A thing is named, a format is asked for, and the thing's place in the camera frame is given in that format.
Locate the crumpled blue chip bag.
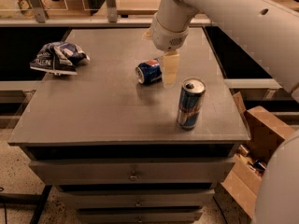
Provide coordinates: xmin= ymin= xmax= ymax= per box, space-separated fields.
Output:
xmin=30 ymin=41 xmax=90 ymax=76

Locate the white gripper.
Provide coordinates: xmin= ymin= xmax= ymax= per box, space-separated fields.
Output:
xmin=142 ymin=15 xmax=189 ymax=87

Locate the grey metal shelf post left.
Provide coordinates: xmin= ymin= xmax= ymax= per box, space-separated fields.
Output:
xmin=30 ymin=0 xmax=47 ymax=23

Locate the red bull can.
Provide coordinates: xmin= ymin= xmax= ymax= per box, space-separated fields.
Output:
xmin=177 ymin=77 xmax=206 ymax=130

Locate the grey drawer cabinet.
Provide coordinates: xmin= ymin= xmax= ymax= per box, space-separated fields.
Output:
xmin=9 ymin=28 xmax=249 ymax=224

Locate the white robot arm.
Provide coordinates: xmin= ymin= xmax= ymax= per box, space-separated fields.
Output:
xmin=149 ymin=0 xmax=299 ymax=224

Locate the blue pepsi can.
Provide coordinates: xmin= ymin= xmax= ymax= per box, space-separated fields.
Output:
xmin=135 ymin=58 xmax=162 ymax=85

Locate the grey metal shelf post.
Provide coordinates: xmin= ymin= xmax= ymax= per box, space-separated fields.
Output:
xmin=106 ymin=0 xmax=118 ymax=22
xmin=30 ymin=0 xmax=47 ymax=23

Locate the grey metal shelf post middle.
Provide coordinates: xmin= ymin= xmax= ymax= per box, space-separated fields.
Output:
xmin=106 ymin=0 xmax=118 ymax=22

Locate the open cardboard box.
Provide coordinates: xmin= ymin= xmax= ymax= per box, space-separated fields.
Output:
xmin=221 ymin=92 xmax=295 ymax=218

